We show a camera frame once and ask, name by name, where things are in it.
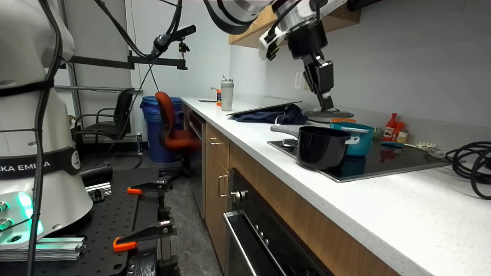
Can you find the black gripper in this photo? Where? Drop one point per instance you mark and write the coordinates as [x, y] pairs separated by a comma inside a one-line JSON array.
[[307, 39]]

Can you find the dark pot lid with knob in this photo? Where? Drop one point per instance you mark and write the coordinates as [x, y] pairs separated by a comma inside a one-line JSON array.
[[332, 116]]

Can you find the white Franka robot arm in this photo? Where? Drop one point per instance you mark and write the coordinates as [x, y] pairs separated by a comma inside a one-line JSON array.
[[31, 128]]

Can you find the blue pot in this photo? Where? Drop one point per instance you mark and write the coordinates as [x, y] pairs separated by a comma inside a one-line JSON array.
[[364, 140]]

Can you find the dark blue cloth bag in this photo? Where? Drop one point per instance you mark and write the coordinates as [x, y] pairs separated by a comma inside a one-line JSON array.
[[270, 117]]

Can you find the silver round cooktop knob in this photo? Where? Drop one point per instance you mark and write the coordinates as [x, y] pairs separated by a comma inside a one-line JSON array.
[[289, 143]]

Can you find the red bottle with label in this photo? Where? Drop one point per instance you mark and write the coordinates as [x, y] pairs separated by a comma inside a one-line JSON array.
[[393, 128]]

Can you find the silver thermos tumbler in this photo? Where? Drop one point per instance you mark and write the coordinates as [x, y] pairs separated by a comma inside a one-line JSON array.
[[227, 97]]

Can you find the small beige jar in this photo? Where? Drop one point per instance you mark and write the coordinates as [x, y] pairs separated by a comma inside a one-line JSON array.
[[402, 137]]

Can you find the small orange bottle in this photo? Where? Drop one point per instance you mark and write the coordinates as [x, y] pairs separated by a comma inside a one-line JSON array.
[[218, 97]]

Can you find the black glass cooktop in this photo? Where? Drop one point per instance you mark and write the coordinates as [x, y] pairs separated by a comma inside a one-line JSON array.
[[393, 162]]

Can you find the red office chair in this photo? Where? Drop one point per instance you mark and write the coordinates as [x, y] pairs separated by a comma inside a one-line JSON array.
[[174, 136]]

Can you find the black built-in oven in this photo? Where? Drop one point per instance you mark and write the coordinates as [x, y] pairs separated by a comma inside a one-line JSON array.
[[266, 240]]

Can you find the wooden base cabinet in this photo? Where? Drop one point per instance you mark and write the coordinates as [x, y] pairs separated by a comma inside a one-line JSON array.
[[215, 215]]

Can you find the blue trash bin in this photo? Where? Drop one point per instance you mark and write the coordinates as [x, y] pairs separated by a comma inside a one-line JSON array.
[[151, 128]]

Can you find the black office chair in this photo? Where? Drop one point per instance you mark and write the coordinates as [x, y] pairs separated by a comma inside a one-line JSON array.
[[123, 109]]

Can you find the silver metal block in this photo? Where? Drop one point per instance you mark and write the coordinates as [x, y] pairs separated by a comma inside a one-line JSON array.
[[100, 192]]

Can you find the black perforated robot table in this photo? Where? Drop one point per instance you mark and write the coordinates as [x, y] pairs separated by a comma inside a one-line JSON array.
[[112, 220]]

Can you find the white wall outlet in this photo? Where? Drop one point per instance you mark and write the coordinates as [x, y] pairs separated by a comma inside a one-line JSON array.
[[300, 82]]

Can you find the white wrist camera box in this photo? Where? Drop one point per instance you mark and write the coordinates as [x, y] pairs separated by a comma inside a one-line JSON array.
[[270, 44]]

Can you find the black camera on boom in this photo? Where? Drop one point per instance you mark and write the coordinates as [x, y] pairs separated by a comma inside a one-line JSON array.
[[177, 34]]

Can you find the black camera boom bar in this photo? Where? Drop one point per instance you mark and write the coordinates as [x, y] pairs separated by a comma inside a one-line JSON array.
[[128, 62]]

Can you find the grey metal frame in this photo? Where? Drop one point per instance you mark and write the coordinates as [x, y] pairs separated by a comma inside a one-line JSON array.
[[69, 86]]

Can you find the aluminium rail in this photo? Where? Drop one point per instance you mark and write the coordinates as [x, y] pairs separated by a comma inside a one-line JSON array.
[[46, 247]]

